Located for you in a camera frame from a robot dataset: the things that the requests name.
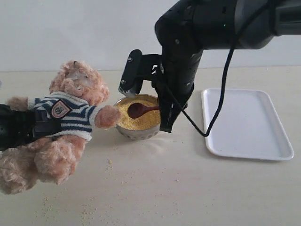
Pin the steel bowl of yellow millet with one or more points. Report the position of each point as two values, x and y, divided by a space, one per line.
143 127

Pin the dark red wooden spoon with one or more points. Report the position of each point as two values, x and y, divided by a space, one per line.
136 110

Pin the white rectangular plastic tray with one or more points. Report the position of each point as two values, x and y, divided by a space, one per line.
249 127

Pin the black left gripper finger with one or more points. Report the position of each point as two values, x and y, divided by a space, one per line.
39 125

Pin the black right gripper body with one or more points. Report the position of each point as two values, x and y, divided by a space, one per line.
178 69

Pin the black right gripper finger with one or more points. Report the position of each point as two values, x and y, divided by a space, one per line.
169 111
183 101

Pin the tan teddy bear striped sweater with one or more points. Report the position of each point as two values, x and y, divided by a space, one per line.
44 138

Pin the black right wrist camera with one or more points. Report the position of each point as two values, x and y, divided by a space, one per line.
139 68

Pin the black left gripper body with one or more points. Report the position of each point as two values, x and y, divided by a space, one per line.
15 127

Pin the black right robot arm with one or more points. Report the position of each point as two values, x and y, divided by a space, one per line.
190 27

